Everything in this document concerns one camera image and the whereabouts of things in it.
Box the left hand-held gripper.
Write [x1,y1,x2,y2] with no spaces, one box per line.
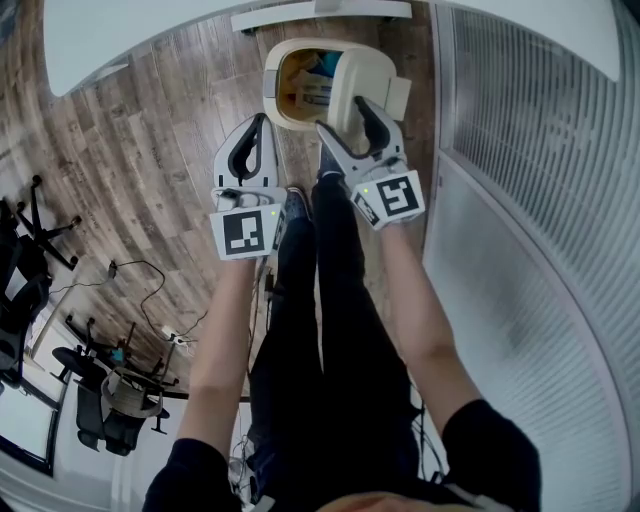
[208,114,289,261]

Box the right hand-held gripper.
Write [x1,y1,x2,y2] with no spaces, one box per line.
[315,97,426,232]

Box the cream lidded trash bin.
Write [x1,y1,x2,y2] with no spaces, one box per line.
[262,37,364,134]

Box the white plastic bin lid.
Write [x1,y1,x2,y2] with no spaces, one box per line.
[327,47,414,137]

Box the person's right forearm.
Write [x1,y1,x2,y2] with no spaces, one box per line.
[377,222,474,436]

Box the person's left forearm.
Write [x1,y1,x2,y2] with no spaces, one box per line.
[177,257,259,451]

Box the blue item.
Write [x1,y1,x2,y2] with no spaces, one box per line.
[319,49,344,76]

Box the person's right dark shoe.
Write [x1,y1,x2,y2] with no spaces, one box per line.
[317,149,346,181]

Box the person's dark shoe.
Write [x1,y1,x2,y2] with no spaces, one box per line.
[317,149,346,181]
[284,186,311,221]

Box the person's left dark shoe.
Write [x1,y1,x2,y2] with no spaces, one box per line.
[284,186,311,221]

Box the person's dark clothed body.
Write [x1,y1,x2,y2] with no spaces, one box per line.
[144,169,544,512]

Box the white power strip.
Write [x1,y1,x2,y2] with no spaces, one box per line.
[160,324,195,347]

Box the white table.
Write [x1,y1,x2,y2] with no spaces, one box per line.
[43,0,622,99]

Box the small black office chair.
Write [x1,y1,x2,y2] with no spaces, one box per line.
[49,314,181,456]

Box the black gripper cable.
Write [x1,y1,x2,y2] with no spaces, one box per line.
[252,257,281,351]

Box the black floor cable with adapter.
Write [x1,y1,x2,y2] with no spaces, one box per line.
[64,258,209,346]

